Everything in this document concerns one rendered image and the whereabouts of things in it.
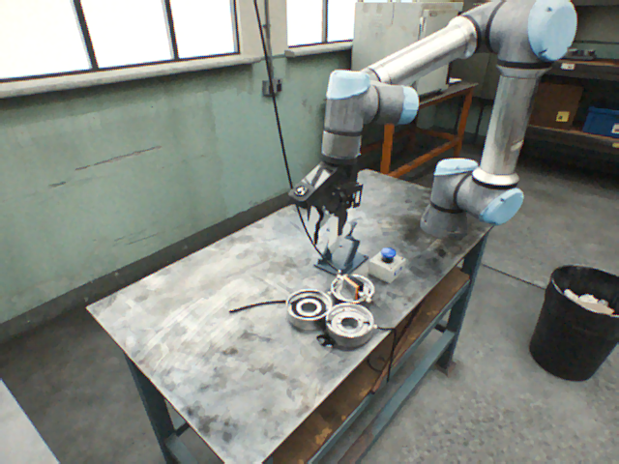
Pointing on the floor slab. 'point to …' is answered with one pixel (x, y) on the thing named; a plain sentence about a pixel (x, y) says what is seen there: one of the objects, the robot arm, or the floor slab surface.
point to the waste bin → (576, 323)
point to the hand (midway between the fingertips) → (321, 244)
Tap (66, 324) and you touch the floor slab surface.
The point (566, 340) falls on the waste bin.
